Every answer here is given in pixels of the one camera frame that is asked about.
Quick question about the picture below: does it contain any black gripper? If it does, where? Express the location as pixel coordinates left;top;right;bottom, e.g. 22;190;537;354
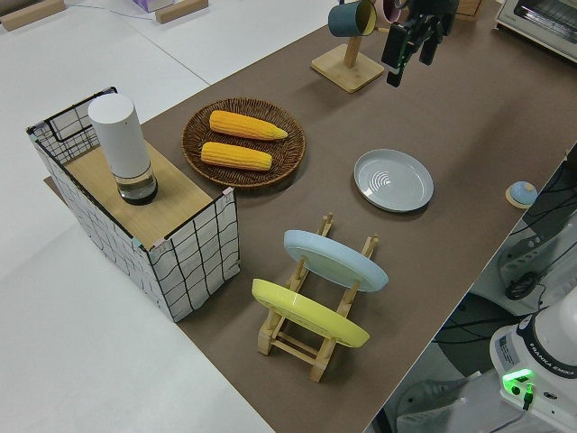
380;0;460;89

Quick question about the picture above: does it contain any gray round plate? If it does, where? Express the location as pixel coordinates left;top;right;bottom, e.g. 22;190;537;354
353;148;435;214

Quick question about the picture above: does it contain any light blue plate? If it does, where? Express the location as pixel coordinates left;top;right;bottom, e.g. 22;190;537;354
283;229;389;294

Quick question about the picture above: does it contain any yellow plate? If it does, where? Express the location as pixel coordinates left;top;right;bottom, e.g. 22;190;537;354
251;278;371;349

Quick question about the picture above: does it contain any wooden plate rack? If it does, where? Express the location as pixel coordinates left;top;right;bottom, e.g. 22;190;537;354
256;211;380;383

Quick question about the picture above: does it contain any pink mug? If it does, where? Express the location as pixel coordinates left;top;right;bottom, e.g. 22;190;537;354
376;0;402;23

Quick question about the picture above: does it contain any wooden mug tree stand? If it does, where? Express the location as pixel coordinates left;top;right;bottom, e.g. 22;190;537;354
310;26;386;94

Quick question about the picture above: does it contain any dark teal mug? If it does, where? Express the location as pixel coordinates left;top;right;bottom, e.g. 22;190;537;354
327;0;378;38

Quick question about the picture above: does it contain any wooden drawer box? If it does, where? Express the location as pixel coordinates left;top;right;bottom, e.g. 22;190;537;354
454;0;488;23

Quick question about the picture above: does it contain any brown table mat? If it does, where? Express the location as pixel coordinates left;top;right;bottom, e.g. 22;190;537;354
42;0;577;433

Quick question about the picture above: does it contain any cream toaster oven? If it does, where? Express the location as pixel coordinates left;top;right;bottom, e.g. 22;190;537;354
490;0;577;64

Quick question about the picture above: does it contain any round wicker basket tray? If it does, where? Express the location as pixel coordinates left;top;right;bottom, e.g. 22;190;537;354
181;97;307;196

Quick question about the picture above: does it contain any small blue round object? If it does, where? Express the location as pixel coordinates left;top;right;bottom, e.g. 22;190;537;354
504;180;538;209

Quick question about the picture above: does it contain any large yellow corn cob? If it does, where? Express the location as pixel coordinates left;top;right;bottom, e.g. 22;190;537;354
209;110;289;143

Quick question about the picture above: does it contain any small yellow corn cob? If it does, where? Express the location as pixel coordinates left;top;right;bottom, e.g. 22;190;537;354
200;141;274;173

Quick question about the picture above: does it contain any white power strip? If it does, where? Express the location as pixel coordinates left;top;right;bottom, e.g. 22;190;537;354
495;229;560;294

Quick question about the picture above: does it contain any light wooden block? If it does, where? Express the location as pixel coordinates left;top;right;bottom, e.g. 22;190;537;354
0;6;38;32
154;0;209;23

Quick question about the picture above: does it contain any purple box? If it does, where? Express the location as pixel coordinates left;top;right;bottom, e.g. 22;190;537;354
133;0;175;14

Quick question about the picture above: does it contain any wooden basket lid board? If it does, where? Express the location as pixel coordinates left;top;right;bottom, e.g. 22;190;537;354
65;143;213;240

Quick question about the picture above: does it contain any black wire basket grid liner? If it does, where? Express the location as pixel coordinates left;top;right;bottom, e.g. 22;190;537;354
25;86;240;324

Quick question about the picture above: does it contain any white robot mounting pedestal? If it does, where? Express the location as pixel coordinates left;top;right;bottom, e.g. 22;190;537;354
378;369;577;433

